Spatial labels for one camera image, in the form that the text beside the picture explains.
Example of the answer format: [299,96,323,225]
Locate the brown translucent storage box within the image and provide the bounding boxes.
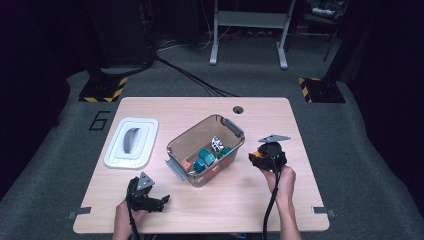
[164,114,246,188]

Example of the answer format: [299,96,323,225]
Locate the white lid with grey handle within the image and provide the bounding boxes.
[103,116,160,169]

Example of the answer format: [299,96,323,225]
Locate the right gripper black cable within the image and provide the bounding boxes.
[261,149,283,240]

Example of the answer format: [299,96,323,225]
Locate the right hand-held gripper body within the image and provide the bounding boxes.
[258,134,291,173]

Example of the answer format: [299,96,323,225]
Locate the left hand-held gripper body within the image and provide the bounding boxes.
[125,171,156,212]

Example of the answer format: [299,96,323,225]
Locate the person's left hand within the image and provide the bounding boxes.
[114,200,147,234]

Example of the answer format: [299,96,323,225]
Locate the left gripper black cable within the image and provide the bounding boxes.
[125,196,140,240]

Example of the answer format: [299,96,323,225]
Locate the white toy car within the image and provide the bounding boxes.
[210,135,225,152]

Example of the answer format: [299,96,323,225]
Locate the black floor cable bundle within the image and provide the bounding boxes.
[154,55,240,98]

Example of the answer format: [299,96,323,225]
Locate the white floor cables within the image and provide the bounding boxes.
[158,29,234,53]

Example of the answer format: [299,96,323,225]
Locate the striped black base plate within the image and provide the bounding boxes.
[78,76,129,104]
[298,77,347,104]

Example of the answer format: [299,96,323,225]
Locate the dark curtain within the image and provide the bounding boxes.
[346,0,424,214]
[0,0,88,204]

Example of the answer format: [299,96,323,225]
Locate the grey tape strip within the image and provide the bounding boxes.
[311,206,336,218]
[67,206,92,220]

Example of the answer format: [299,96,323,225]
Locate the dark equipment cabinet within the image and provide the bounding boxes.
[83,0,156,68]

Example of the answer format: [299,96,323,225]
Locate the person's right hand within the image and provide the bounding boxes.
[264,165,297,204]

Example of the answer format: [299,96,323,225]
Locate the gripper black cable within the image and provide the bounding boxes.
[261,149,283,240]
[125,196,140,240]

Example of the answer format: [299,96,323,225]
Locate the blue toy brick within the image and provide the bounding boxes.
[193,159,207,174]

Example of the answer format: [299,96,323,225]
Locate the pile of coloured toy bricks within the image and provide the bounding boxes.
[181,145,234,179]

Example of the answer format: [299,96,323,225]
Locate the grey metal stand frame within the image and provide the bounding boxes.
[209,0,297,70]

